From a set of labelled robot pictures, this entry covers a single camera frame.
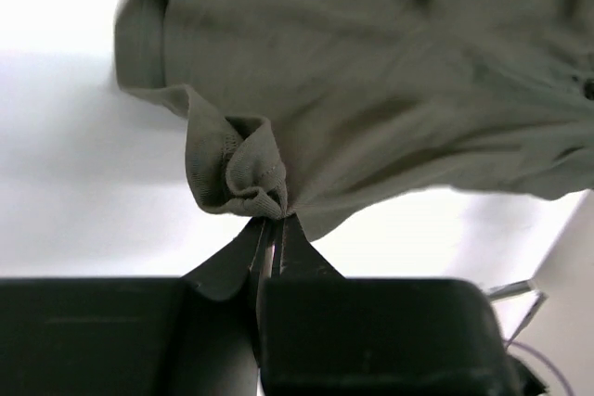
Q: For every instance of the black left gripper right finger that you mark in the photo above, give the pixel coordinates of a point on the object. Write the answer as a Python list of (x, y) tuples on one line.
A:
[(324, 334)]

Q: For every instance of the olive green shorts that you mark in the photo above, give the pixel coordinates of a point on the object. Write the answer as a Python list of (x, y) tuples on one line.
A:
[(321, 108)]

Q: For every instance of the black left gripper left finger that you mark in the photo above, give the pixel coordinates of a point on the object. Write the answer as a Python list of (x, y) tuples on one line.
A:
[(188, 335)]

